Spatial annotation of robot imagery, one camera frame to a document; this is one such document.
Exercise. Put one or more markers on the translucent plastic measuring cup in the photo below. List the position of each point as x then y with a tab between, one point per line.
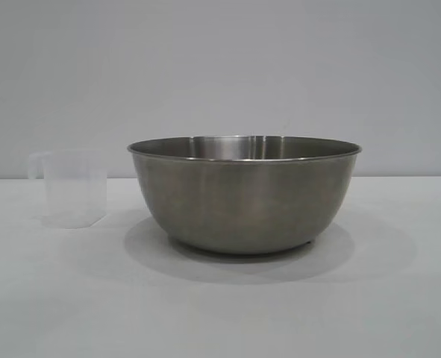
74	186

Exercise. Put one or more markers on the stainless steel mixing bowl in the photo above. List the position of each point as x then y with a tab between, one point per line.
242	194

